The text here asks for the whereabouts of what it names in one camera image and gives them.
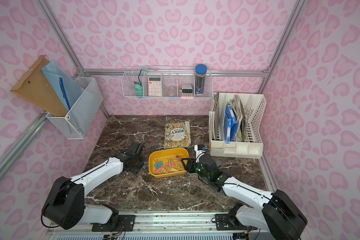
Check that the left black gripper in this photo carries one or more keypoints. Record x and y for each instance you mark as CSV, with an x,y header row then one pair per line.
x,y
138,151

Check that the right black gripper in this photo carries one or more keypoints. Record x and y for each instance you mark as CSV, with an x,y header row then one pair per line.
x,y
191,163

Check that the yellow plastic storage tray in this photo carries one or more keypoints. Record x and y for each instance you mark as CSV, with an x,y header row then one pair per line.
x,y
168,163

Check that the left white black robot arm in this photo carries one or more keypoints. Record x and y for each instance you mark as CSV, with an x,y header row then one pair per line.
x,y
65,205

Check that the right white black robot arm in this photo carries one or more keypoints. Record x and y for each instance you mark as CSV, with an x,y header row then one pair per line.
x,y
273,212

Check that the illustrated children's history book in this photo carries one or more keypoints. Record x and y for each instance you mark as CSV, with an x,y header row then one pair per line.
x,y
177,135

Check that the blue file folder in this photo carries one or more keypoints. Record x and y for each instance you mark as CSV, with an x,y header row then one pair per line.
x,y
230,125

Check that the white plastic file organizer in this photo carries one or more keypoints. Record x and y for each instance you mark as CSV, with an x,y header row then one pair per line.
x,y
252,147

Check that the papers in file organizer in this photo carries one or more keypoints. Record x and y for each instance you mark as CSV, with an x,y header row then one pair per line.
x,y
217,114

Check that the clear glass cup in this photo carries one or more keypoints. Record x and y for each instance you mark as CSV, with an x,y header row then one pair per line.
x,y
172,92

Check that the white desk calculator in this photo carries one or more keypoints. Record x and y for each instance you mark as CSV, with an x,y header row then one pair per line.
x,y
154,87

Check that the small digital clock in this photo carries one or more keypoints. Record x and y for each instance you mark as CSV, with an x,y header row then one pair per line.
x,y
187,91

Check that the light blue document folder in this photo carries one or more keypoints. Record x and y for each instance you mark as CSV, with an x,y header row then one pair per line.
x,y
67,90

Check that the blue pen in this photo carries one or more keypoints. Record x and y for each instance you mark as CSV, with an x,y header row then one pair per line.
x,y
61,82

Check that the blue lid pencil tube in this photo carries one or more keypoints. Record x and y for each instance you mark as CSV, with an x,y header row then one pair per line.
x,y
200,75

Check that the brown kraft envelope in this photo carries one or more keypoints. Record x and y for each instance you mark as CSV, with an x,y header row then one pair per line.
x,y
36,89

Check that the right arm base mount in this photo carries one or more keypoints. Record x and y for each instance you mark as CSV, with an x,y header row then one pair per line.
x,y
229,221

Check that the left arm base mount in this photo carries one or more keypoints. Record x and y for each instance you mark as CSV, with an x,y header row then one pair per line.
x,y
116,223

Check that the white mesh wall basket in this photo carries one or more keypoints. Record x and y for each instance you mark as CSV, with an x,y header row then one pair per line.
x,y
76,123

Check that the white wire wall shelf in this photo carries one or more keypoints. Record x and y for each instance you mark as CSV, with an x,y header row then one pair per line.
x,y
170,77

